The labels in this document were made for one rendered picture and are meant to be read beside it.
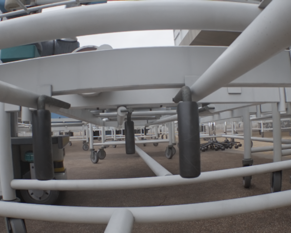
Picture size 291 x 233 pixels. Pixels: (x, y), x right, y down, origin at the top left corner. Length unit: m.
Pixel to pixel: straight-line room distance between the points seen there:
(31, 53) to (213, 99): 0.74
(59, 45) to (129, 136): 1.07
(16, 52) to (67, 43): 0.59
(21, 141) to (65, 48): 0.80
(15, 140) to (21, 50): 0.37
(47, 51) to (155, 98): 1.10
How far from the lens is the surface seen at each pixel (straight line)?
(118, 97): 0.57
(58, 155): 1.16
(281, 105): 0.74
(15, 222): 0.62
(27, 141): 0.96
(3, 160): 0.64
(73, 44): 1.59
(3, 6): 0.99
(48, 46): 1.57
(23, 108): 0.62
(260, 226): 0.81
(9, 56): 1.05
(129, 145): 0.63
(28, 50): 1.04
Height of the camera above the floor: 0.33
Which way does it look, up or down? 2 degrees up
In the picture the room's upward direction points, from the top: 3 degrees counter-clockwise
